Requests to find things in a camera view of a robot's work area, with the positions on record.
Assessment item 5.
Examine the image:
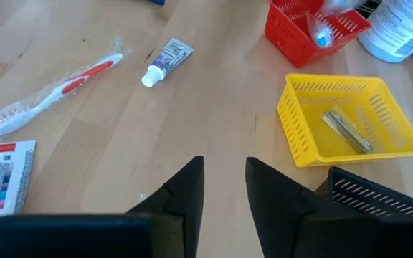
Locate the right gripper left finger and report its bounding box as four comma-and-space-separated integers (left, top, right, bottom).
126, 156, 206, 258

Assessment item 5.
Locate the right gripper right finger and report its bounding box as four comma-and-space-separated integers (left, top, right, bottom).
245, 156, 336, 258

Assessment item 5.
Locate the yellow plastic slotted basket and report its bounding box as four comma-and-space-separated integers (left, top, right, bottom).
276, 72, 413, 168

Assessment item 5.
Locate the black plastic slotted basket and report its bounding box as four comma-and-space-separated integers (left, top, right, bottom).
315, 166, 413, 220

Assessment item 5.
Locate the silver nail clipper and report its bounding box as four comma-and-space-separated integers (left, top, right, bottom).
320, 107, 375, 156

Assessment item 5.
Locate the small white-capped toothpaste tube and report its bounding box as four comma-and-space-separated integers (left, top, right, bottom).
141, 37, 195, 89

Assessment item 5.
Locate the red plastic slotted basket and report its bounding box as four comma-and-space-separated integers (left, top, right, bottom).
264, 0, 372, 69

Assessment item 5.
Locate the red white toothbrush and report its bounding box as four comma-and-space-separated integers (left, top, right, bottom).
0, 35, 133, 138

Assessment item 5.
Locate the blue white toothbrush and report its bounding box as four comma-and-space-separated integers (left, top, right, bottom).
305, 0, 367, 50

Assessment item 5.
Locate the white red-ended toothpaste tube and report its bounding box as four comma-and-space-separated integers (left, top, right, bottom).
0, 139, 37, 226

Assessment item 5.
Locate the white wipes canister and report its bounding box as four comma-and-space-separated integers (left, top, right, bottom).
356, 0, 413, 65

